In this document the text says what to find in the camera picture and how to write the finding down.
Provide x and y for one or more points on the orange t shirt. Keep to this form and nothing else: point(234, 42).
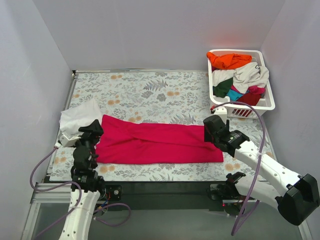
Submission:
point(228, 61)

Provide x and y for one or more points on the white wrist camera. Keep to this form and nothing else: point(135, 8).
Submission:
point(66, 141)
point(220, 111)

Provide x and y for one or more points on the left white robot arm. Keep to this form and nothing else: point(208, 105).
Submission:
point(87, 185)

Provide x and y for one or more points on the teal t shirt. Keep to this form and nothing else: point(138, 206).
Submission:
point(234, 95)

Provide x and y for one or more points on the white grey t shirt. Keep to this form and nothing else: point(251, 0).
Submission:
point(243, 77)

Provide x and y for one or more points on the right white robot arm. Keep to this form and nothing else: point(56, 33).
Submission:
point(295, 196)

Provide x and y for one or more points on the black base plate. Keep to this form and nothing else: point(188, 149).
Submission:
point(173, 195)

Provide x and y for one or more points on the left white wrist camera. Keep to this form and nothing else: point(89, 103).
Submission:
point(66, 141)

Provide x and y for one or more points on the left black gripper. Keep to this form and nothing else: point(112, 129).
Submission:
point(88, 135)

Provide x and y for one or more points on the dark green t shirt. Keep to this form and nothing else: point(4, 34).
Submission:
point(222, 88)

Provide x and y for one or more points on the aluminium frame rail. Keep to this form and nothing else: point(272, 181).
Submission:
point(51, 193)

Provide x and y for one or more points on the folded white t shirt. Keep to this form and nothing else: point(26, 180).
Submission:
point(80, 116)

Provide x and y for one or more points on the floral table mat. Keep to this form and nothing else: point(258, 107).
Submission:
point(171, 97)

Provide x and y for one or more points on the dark red t shirt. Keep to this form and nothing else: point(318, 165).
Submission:
point(250, 99)

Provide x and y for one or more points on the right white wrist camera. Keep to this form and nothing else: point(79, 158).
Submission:
point(220, 111)

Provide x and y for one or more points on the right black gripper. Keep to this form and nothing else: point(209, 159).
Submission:
point(211, 128)

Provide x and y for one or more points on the magenta t shirt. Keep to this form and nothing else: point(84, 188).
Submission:
point(130, 143)

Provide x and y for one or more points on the pink garment in basket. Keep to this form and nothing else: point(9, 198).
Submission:
point(255, 90)

